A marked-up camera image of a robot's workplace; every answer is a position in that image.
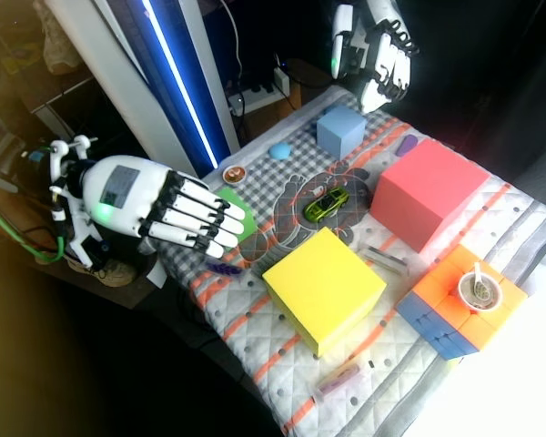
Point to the small round brown dish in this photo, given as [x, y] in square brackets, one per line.
[234, 174]

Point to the beige shoe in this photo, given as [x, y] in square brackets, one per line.
[114, 275]

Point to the white power strip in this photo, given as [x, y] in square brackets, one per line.
[259, 98]

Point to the yellow foam cube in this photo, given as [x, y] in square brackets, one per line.
[323, 282]

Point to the purple oval toy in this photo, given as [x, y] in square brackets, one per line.
[407, 145]

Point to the small brown dessert cup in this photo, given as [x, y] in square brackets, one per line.
[468, 296]

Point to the large orange blue puzzle cube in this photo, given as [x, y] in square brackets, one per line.
[441, 314]

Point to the small white spoon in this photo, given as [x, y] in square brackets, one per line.
[478, 277]

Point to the white column with blue light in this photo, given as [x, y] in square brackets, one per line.
[118, 68]

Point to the clear pink tube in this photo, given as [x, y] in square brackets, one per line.
[339, 379]

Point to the purple grape toy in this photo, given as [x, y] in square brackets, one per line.
[225, 267]

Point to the dark blue toy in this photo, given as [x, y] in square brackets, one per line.
[316, 123]

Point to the clear grey bar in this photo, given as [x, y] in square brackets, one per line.
[384, 260]

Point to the grey quilt with printed bear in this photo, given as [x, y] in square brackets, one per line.
[255, 325]

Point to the light blue dome toy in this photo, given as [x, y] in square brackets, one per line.
[280, 151]

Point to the green foam block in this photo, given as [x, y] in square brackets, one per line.
[229, 196]

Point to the green toy car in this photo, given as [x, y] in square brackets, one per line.
[326, 205]

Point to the blue foam cube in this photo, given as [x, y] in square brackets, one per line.
[339, 129]

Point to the red foam cube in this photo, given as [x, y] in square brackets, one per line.
[418, 191]

